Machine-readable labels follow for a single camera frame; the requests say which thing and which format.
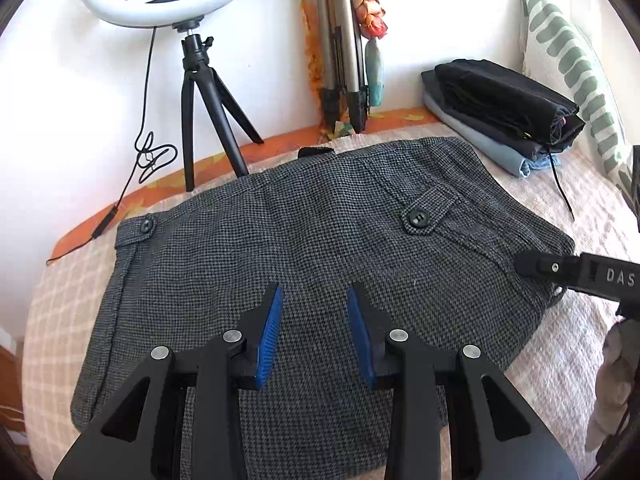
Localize dried flower garland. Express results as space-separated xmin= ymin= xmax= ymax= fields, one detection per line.
xmin=344 ymin=0 xmax=391 ymax=41

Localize white pillow with green leaves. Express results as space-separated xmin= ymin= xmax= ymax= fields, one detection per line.
xmin=517 ymin=0 xmax=639 ymax=196

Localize folded light blue jeans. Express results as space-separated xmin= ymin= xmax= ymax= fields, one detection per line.
xmin=423 ymin=91 xmax=562 ymax=178

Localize folded dark grey pants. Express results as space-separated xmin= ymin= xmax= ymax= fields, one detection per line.
xmin=421 ymin=70 xmax=551 ymax=159

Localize grey houndstooth pants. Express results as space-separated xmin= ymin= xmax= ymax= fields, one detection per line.
xmin=70 ymin=136 xmax=577 ymax=480

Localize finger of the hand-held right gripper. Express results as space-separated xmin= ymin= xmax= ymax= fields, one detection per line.
xmin=514 ymin=249 xmax=582 ymax=281

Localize folded black pants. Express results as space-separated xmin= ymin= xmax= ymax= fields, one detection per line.
xmin=433 ymin=58 xmax=586 ymax=154

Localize black ring light cable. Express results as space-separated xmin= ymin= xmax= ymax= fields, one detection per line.
xmin=46 ymin=27 xmax=178 ymax=264

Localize black drawstring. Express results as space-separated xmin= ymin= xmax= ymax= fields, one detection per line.
xmin=546 ymin=147 xmax=576 ymax=221

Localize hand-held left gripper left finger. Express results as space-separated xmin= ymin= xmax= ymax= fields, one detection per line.
xmin=52 ymin=283 xmax=285 ymax=480

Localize pale grey cloth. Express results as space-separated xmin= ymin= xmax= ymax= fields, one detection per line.
xmin=584 ymin=317 xmax=640 ymax=453

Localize small black tripod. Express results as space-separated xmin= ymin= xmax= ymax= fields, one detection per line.
xmin=172 ymin=20 xmax=265 ymax=193

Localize teal hanging ornament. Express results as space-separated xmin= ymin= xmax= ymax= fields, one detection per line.
xmin=365 ymin=39 xmax=386 ymax=107

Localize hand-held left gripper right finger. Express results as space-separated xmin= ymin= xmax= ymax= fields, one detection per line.
xmin=346 ymin=282 xmax=584 ymax=480

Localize silver folded tripod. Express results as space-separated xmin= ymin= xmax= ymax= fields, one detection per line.
xmin=309 ymin=0 xmax=370 ymax=134

